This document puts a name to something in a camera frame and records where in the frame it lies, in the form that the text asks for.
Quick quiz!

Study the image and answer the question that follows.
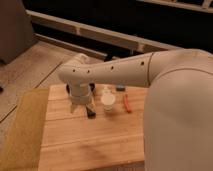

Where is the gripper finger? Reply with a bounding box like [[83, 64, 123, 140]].
[[85, 104, 92, 111], [70, 104, 77, 114]]

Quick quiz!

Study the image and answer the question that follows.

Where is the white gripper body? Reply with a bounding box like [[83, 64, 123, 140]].
[[69, 84, 91, 105]]

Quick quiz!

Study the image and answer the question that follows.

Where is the black frying pan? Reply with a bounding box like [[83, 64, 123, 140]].
[[66, 83, 96, 118]]

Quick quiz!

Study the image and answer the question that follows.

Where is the blue sponge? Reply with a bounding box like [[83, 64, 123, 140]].
[[116, 86, 125, 91]]

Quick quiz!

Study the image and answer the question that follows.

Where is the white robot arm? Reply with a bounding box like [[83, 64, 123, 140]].
[[59, 49, 213, 171]]

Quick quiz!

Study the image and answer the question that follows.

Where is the wooden low table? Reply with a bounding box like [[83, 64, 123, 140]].
[[38, 84, 147, 171]]

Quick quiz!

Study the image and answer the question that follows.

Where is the grey cabinet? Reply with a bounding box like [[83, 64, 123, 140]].
[[0, 0, 37, 63]]

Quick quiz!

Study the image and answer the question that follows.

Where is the white wooden rail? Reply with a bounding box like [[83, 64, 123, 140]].
[[27, 10, 178, 53]]

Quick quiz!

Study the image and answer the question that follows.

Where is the yellow-green floor mat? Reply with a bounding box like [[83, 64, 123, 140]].
[[0, 89, 49, 171]]

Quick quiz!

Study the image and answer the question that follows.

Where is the white ceramic cup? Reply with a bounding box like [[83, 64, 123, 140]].
[[101, 93, 116, 111]]

